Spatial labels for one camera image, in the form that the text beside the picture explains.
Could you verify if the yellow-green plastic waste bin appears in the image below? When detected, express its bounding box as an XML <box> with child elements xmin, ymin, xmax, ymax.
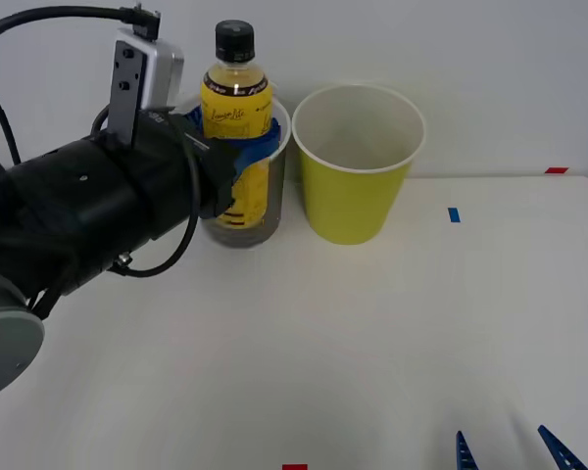
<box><xmin>291</xmin><ymin>83</ymin><xmax>427</xmax><ymax>247</ymax></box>

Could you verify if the yellow bottle with black cap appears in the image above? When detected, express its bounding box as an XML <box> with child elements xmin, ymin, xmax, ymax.
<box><xmin>198</xmin><ymin>19</ymin><xmax>276</xmax><ymax>232</ymax></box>

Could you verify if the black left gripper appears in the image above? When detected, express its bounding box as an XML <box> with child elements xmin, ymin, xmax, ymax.
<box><xmin>125</xmin><ymin>107</ymin><xmax>282</xmax><ymax>242</ymax></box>

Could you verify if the grey plastic waste bin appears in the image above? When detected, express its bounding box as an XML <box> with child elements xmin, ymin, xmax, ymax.
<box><xmin>173</xmin><ymin>90</ymin><xmax>293</xmax><ymax>251</ymax></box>

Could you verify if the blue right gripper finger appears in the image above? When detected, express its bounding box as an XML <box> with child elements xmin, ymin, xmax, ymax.
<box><xmin>537</xmin><ymin>424</ymin><xmax>588</xmax><ymax>470</ymax></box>
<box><xmin>454</xmin><ymin>430</ymin><xmax>477</xmax><ymax>470</ymax></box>

